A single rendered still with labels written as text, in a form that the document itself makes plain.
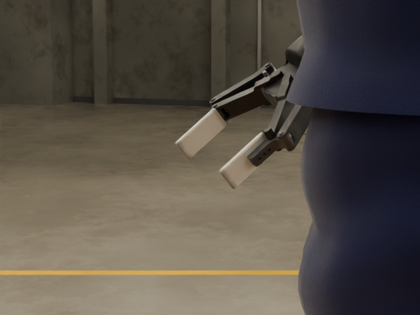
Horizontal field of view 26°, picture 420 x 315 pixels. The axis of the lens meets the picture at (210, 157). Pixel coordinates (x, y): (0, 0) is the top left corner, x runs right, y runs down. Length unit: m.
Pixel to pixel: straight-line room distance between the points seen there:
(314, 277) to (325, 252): 0.02
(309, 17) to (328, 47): 0.04
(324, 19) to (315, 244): 0.17
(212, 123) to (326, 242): 0.56
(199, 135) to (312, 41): 0.55
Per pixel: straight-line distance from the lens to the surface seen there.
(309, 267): 0.68
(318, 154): 0.65
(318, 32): 0.65
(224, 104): 1.20
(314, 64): 0.64
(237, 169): 1.07
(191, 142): 1.19
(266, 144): 1.07
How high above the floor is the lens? 1.66
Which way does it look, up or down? 8 degrees down
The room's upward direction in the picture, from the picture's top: straight up
